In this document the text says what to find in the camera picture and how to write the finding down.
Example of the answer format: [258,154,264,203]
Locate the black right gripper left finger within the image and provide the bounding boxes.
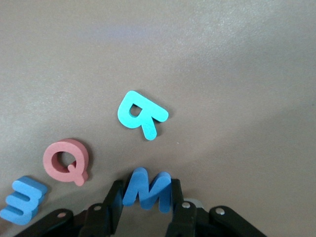
[80,180,124,237]

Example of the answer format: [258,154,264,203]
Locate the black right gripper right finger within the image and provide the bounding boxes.
[165,178,198,237]

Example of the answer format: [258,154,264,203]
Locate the blue uppercase letter M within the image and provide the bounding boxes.
[122,167,172,214]

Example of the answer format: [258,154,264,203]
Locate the red uppercase letter Q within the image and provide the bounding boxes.
[42,138,89,187]

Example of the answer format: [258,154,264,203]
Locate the teal uppercase letter R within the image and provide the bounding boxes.
[117,90,169,141]

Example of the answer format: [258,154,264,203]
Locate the blue lowercase letter m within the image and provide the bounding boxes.
[0,175,48,226]

